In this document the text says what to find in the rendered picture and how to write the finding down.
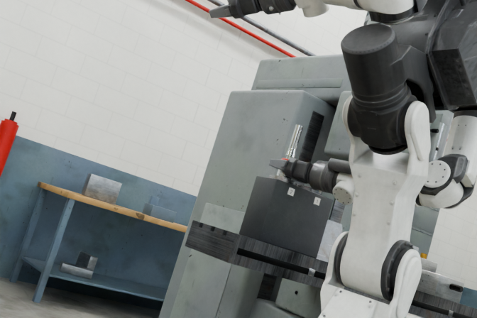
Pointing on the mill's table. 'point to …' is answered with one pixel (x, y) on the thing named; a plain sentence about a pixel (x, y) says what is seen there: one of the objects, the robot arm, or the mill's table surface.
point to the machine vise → (439, 286)
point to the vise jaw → (429, 265)
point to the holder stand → (286, 215)
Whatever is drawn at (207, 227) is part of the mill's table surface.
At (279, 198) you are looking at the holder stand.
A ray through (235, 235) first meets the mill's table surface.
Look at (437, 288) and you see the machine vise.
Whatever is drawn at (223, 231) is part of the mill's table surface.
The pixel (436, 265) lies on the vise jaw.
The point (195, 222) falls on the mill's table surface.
